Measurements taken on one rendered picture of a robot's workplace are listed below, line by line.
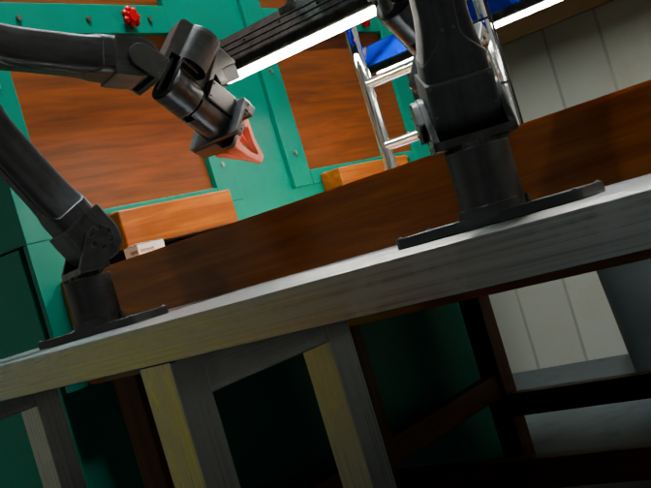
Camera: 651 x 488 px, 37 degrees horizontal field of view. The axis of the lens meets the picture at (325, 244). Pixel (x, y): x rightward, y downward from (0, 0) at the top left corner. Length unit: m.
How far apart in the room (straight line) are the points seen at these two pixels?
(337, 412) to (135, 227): 0.74
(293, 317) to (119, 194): 1.08
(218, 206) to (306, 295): 1.13
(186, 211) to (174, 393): 0.95
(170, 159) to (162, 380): 1.07
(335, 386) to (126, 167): 0.88
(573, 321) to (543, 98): 0.84
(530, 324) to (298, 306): 3.06
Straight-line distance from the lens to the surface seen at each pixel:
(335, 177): 2.30
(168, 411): 0.99
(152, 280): 1.57
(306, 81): 2.42
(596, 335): 3.79
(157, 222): 1.84
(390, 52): 2.26
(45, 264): 1.74
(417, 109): 0.96
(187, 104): 1.43
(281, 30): 1.72
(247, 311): 0.88
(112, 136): 1.93
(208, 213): 1.93
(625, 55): 3.62
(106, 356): 1.03
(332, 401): 1.18
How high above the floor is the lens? 0.70
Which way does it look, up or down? level
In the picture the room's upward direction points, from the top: 17 degrees counter-clockwise
